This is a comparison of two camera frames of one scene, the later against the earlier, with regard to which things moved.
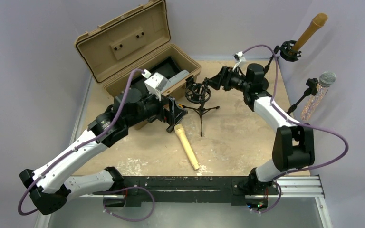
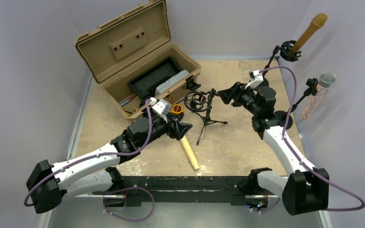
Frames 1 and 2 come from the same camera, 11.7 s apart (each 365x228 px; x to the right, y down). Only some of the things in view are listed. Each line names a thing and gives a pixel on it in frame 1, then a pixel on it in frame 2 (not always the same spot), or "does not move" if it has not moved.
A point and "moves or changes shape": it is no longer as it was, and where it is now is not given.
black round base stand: [286, 52] does not move
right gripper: [221, 77] → [234, 94]
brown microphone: [317, 22] does not move
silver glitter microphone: [326, 80] does not move
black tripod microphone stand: [198, 93] moves or changes shape
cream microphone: [180, 129] does not move
